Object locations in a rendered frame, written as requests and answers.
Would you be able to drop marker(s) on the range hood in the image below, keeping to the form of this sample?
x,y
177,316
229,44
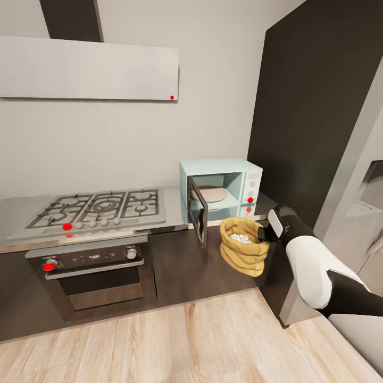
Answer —
x,y
75,61

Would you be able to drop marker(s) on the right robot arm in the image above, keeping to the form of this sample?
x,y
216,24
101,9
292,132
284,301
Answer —
x,y
328,286

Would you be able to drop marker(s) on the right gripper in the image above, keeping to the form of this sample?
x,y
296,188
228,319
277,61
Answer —
x,y
265,234

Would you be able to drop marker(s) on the burner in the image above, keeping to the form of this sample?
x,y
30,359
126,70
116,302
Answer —
x,y
70,213

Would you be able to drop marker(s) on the fridge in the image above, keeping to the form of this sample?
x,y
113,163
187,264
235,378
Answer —
x,y
317,134

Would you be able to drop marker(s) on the microwave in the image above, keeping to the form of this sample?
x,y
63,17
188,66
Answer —
x,y
206,183

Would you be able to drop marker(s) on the popcorn bag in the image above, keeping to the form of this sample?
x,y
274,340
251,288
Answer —
x,y
245,257

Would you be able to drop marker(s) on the oven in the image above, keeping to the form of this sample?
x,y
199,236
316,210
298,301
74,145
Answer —
x,y
93,278

